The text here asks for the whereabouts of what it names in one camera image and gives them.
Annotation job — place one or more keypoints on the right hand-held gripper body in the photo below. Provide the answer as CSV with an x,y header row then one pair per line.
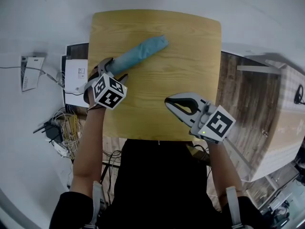
x,y
219,125

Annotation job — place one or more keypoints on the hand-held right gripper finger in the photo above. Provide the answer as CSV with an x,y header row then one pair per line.
x,y
190,95
184,117

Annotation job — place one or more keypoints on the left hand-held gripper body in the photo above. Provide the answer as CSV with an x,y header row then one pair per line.
x,y
109,92

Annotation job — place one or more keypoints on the blue umbrella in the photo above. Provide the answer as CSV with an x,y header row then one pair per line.
x,y
143,50

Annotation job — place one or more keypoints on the person's left forearm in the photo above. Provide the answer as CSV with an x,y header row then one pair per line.
x,y
88,151

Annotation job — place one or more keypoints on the person's right forearm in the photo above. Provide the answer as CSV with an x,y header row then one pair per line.
x,y
221,170

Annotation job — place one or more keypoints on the white appliance with dark panel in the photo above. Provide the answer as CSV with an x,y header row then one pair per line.
x,y
74,85

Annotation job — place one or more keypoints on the yellow wooden table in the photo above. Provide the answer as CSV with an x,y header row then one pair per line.
x,y
166,63

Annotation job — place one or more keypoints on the table with checked cloth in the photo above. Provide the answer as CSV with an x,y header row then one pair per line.
x,y
286,132

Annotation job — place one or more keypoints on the black router with antennas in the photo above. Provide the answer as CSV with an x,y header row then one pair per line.
x,y
53,132

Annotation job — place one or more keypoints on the white printed paper box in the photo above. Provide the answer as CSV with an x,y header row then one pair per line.
x,y
31,75

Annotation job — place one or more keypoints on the person's black shirt torso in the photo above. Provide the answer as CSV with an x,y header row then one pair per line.
x,y
162,187

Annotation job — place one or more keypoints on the white router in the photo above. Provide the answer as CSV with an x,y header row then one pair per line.
x,y
60,149

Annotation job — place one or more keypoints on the black desk lamp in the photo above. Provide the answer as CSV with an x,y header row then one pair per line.
x,y
295,95

